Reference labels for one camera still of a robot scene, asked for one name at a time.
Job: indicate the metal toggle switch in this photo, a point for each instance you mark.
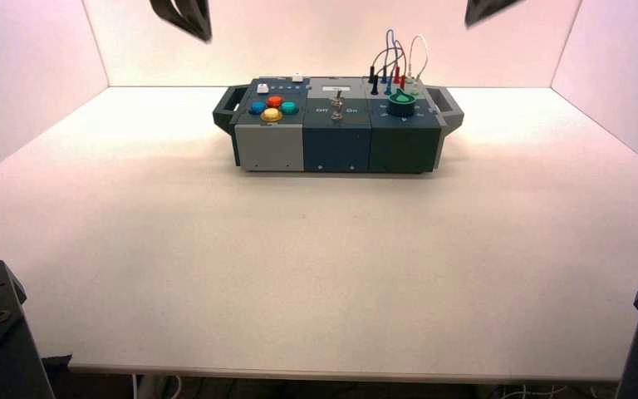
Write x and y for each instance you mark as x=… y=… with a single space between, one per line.
x=338 y=100
x=336 y=114

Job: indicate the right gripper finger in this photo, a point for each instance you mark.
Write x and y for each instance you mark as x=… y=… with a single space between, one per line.
x=481 y=8

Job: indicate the teal round push button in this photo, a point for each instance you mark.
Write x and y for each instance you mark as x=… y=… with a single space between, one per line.
x=289 y=108

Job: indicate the green rotary knob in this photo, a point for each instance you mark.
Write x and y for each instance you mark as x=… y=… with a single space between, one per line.
x=402 y=104

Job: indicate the orange round push button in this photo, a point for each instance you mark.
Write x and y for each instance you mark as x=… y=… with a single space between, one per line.
x=275 y=101

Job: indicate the yellow round push button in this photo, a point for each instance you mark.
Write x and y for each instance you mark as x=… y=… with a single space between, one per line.
x=271 y=115

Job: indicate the grey and teal control box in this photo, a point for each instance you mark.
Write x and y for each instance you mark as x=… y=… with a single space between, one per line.
x=335 y=148

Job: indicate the blue round push button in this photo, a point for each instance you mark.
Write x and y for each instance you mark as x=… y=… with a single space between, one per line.
x=257 y=108

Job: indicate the small white rocker key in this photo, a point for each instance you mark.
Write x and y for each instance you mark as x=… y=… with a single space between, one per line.
x=263 y=88
x=297 y=77

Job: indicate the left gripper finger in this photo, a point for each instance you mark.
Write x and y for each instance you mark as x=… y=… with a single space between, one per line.
x=200 y=14
x=173 y=14

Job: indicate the white number display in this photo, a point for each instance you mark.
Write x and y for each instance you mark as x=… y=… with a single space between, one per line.
x=336 y=88

